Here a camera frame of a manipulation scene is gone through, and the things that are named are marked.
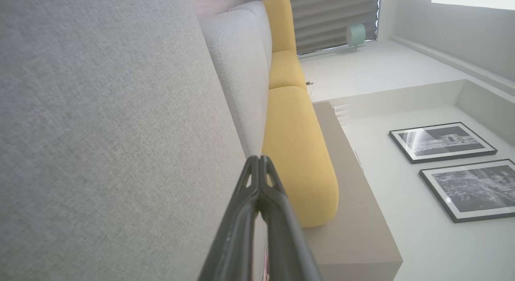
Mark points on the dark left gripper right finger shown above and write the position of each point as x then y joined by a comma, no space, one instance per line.
285,240

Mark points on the yellow sofa cushion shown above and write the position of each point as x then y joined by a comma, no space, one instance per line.
279,23
286,69
297,160

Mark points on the mint green round lamp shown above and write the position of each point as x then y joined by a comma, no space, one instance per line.
356,34

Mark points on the black framed monochrome picture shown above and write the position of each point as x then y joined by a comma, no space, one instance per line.
474,190
442,142

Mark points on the red basketball jersey white sleeves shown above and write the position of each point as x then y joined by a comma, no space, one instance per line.
266,267

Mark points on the large grey sofa seat cushion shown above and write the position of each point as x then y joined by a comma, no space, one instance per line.
100,132

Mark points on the grey window blinds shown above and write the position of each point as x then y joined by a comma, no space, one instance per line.
330,15

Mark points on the beige wooden panel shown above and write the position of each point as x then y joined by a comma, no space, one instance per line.
354,232

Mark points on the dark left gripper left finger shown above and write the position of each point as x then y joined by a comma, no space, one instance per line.
237,232

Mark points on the small grey sofa cushion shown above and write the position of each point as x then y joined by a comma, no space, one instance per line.
241,71

